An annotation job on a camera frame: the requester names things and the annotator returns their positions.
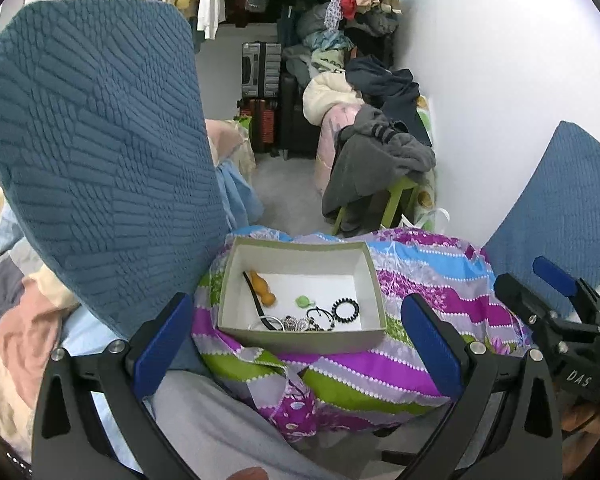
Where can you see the blue quilted cushion right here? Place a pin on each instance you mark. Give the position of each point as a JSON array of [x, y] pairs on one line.
[[557, 216]]

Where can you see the blue quilted cushion left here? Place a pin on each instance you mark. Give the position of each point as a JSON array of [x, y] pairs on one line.
[[104, 155]]

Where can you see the green stool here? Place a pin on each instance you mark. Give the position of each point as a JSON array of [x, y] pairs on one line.
[[397, 200]]

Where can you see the blue quilted cushion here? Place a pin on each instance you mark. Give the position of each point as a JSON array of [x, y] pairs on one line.
[[104, 155], [557, 216]]

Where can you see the orange gourd-shaped hair clip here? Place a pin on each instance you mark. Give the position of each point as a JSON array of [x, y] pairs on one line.
[[262, 289]]

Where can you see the grey suitcase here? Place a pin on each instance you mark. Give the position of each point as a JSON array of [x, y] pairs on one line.
[[261, 69]]

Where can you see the green hair clip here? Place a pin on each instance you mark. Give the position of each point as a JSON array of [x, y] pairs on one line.
[[304, 302]]

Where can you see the person's left hand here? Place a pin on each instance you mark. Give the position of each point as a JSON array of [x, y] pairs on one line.
[[252, 473]]

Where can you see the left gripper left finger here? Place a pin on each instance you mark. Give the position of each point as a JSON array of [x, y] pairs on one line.
[[69, 441]]

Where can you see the green cardboard box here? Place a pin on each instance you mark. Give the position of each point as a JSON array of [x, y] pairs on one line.
[[348, 315]]

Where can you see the cream quilted blanket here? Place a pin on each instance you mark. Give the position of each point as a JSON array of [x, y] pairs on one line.
[[323, 92]]

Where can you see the colourful striped pillow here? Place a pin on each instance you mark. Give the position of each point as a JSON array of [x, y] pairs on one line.
[[384, 386]]

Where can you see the black rhinestone hair clip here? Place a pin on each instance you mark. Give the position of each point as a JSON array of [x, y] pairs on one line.
[[262, 317]]

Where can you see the person's right hand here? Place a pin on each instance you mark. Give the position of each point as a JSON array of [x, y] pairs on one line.
[[581, 431]]

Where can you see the pink pillow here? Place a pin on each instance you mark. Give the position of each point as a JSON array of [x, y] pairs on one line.
[[228, 139]]

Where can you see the dark navy garment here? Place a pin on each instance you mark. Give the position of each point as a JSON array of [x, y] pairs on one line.
[[394, 92]]

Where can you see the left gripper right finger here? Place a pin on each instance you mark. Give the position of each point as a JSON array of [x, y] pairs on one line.
[[503, 420]]

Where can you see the grey fleece blanket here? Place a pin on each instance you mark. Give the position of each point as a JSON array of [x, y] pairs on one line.
[[371, 154]]

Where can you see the light blue bedsheet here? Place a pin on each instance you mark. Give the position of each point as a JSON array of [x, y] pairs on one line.
[[240, 202]]

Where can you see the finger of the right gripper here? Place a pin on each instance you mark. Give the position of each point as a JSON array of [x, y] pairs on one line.
[[549, 331], [581, 295]]

